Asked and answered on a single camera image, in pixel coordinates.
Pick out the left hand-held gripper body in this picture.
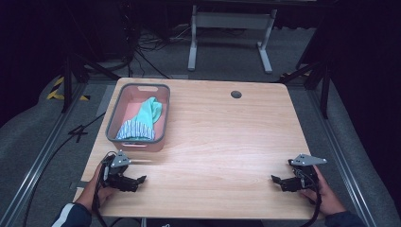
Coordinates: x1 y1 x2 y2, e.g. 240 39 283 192
100 149 132 190

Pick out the person's right hand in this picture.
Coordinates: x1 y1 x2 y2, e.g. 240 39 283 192
300 166 347 218

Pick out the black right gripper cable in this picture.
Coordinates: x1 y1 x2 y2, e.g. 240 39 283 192
292 167 323 227

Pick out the teal striped sock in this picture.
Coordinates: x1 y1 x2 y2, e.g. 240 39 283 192
115 96 165 142

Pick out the pink basket with grey rim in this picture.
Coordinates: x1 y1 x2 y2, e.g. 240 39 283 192
105 82 171 153

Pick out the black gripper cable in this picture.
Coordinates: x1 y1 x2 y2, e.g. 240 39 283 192
292 167 323 227
91 150 118 227

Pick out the person's left hand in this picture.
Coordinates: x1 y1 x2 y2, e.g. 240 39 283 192
75 163 118 214

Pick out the aluminium floor rail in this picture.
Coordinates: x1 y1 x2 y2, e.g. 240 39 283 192
0 80 89 227
305 88 377 227

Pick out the black metal stand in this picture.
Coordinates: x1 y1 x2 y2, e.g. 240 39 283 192
278 58 333 120
61 51 121 114

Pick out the bundle of black cables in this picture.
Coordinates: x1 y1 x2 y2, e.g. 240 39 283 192
121 1 193 79

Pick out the white metal desk frame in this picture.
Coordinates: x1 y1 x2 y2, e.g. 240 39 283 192
187 4 279 76

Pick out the black floor cable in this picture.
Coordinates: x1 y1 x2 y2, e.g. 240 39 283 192
22 112 107 227

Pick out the yellow black hazard tape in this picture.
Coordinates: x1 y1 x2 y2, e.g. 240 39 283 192
45 76 92 102

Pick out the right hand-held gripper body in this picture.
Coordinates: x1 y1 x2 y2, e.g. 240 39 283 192
288 153 328 191

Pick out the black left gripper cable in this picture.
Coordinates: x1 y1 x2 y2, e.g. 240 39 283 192
91 150 118 227

